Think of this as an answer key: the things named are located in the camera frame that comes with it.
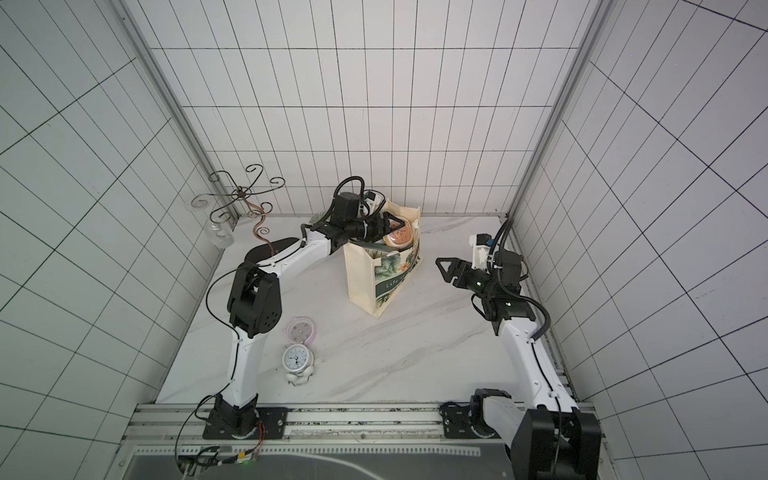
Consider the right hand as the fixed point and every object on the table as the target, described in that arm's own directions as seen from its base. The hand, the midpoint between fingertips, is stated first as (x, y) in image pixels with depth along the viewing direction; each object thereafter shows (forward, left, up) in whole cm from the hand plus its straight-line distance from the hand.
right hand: (448, 257), depth 80 cm
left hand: (+11, +14, -2) cm, 18 cm away
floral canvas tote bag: (-5, +20, -1) cm, 20 cm away
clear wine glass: (+7, +70, -2) cm, 70 cm away
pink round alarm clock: (-15, +42, -19) cm, 49 cm away
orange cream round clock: (+10, +13, -4) cm, 17 cm away
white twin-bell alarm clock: (-25, +40, -17) cm, 50 cm away
